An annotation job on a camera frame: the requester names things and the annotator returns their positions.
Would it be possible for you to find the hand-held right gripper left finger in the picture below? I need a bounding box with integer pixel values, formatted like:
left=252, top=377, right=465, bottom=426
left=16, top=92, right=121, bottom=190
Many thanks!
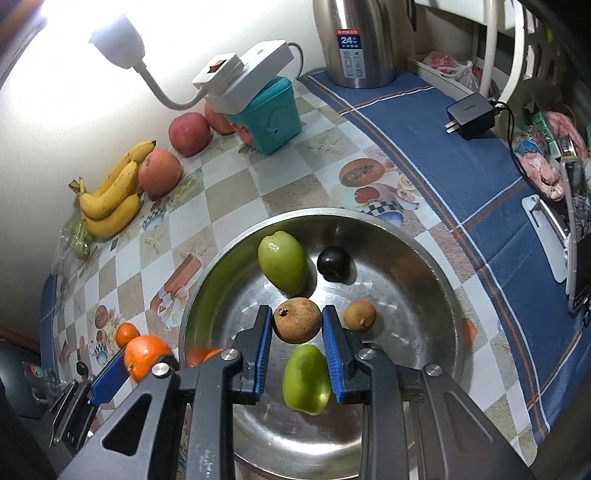
left=58, top=305, right=274, bottom=480

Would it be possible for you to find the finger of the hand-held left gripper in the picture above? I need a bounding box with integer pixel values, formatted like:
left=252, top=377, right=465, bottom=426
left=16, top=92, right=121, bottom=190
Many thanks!
left=88, top=348, right=127, bottom=404

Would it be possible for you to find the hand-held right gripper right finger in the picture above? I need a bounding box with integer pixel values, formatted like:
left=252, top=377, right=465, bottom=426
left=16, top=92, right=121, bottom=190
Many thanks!
left=322, top=305, right=536, bottom=480

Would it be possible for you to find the small green mango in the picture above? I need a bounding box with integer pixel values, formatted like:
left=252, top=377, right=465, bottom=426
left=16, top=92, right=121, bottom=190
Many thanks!
left=281, top=344, right=332, bottom=416

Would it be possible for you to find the orange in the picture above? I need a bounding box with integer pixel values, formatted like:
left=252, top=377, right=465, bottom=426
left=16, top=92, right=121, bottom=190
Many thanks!
left=115, top=322, right=140, bottom=348
left=185, top=347, right=223, bottom=368
left=124, top=336, right=172, bottom=384

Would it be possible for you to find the brown kiwifruit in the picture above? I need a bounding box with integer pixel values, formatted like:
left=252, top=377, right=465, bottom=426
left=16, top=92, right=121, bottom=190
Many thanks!
left=343, top=300, right=377, bottom=330
left=273, top=298, right=322, bottom=344

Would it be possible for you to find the large green mango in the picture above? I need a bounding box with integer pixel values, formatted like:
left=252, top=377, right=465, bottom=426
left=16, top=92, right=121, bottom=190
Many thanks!
left=257, top=231, right=308, bottom=297

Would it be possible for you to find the stainless steel basin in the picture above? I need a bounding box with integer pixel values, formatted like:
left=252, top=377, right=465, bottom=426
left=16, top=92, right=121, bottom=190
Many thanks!
left=178, top=208, right=465, bottom=480

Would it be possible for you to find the dark purple plum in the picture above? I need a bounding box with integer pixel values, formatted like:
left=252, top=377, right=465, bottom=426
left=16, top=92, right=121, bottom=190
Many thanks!
left=317, top=246, right=352, bottom=282

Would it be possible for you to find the plastic bag of green fruit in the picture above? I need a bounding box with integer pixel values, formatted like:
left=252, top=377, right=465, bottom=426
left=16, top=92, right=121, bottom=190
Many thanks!
left=55, top=217, right=100, bottom=278

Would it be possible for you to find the yellow banana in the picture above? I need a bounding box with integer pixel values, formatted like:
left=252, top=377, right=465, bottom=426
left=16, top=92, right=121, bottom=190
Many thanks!
left=69, top=160, right=140, bottom=219
left=82, top=193, right=143, bottom=240
left=99, top=141, right=156, bottom=195

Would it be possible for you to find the peach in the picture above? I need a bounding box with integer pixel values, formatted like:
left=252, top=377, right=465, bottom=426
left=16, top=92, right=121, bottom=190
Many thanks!
left=139, top=149, right=182, bottom=200

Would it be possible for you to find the teal plastic box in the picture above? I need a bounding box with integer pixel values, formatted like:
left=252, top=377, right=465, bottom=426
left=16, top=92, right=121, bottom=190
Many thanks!
left=226, top=78, right=303, bottom=155

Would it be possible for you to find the red apple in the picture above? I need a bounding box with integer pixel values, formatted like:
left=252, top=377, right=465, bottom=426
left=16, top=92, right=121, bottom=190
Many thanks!
left=204, top=102, right=236, bottom=136
left=168, top=112, right=214, bottom=156

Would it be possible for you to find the white phone stand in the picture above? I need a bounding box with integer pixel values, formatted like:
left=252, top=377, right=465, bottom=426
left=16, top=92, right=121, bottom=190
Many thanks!
left=522, top=194, right=573, bottom=284

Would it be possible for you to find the black smartphone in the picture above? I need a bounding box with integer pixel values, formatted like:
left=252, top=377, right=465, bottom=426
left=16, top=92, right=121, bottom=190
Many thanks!
left=561, top=157, right=591, bottom=315

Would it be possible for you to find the bag of raw meat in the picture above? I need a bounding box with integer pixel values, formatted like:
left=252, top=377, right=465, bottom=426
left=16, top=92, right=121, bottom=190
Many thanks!
left=512, top=111, right=589, bottom=201

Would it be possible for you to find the black power adapter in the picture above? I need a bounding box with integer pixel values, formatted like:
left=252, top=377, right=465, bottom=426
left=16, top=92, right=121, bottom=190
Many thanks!
left=445, top=92, right=502, bottom=140

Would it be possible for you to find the pink plastic bag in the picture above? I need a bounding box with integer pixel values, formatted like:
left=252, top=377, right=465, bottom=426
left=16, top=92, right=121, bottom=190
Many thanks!
left=422, top=52, right=483, bottom=93

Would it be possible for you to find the stainless steel thermos jug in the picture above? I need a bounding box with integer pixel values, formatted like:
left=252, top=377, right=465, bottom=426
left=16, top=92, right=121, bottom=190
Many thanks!
left=311, top=0, right=416, bottom=89

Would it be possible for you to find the black adapter cable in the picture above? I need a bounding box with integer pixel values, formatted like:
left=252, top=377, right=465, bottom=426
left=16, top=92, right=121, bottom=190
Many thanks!
left=492, top=100, right=573, bottom=217

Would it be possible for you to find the white plastic frame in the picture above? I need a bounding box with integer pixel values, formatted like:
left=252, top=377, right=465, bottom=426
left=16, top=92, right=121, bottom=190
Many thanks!
left=413, top=0, right=541, bottom=107

